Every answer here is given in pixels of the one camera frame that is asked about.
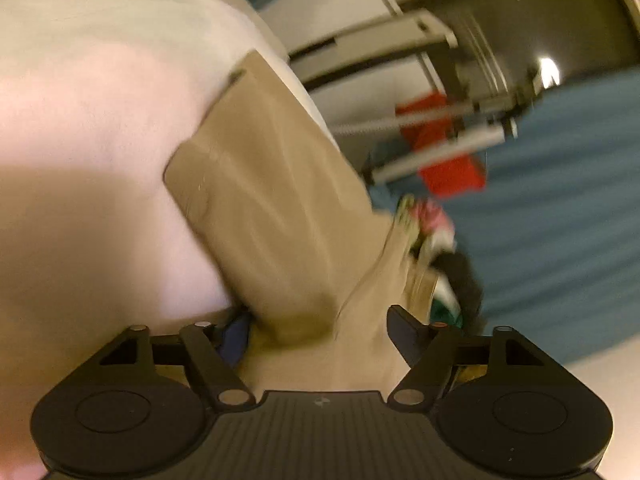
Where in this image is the grey metal stand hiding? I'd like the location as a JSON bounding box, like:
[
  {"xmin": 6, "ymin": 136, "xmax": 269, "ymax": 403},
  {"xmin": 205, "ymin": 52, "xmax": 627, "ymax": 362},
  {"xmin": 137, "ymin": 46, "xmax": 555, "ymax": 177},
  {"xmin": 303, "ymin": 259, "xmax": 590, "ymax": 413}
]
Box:
[{"xmin": 330, "ymin": 10, "xmax": 521, "ymax": 186}]

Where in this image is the pile of clothes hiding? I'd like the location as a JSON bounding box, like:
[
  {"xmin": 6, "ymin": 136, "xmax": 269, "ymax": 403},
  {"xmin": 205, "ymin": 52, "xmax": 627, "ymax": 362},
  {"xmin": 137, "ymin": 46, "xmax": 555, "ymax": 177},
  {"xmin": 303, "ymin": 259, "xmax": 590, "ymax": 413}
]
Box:
[{"xmin": 395, "ymin": 195, "xmax": 486, "ymax": 336}]

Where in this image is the tan shirt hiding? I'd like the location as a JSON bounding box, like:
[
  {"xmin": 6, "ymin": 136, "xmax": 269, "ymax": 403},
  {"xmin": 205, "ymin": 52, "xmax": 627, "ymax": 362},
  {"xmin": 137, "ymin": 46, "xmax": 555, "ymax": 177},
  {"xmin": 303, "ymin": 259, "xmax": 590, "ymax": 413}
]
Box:
[{"xmin": 162, "ymin": 47, "xmax": 436, "ymax": 396}]

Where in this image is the red cloth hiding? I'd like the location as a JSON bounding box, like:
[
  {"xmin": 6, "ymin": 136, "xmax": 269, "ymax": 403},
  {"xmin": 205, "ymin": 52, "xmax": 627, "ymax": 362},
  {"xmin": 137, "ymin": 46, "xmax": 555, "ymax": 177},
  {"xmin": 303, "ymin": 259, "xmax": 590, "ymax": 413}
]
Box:
[{"xmin": 395, "ymin": 92, "xmax": 488, "ymax": 197}]

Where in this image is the dark flat screen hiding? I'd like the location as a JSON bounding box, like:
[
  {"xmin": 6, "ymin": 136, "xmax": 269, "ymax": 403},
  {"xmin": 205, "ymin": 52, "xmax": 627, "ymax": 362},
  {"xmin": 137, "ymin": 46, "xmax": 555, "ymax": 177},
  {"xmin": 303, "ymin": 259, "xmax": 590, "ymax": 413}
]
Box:
[{"xmin": 395, "ymin": 0, "xmax": 640, "ymax": 106}]

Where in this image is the blue curtain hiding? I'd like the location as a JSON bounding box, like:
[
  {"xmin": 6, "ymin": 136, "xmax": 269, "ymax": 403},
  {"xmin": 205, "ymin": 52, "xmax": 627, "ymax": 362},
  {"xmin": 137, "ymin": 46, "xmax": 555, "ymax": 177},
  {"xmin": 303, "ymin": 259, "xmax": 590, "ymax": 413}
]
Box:
[{"xmin": 450, "ymin": 67, "xmax": 640, "ymax": 361}]

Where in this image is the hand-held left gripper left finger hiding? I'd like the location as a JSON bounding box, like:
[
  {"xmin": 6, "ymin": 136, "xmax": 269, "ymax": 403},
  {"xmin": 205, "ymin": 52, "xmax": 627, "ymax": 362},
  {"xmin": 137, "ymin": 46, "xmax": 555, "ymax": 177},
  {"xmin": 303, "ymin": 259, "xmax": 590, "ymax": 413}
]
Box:
[{"xmin": 99, "ymin": 312, "xmax": 257, "ymax": 407}]

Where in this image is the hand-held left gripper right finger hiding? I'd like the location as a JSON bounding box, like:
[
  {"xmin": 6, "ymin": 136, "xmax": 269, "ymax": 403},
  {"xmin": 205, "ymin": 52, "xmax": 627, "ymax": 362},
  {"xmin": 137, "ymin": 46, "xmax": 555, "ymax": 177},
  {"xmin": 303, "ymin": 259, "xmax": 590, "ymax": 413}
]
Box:
[{"xmin": 386, "ymin": 304, "xmax": 547, "ymax": 407}]

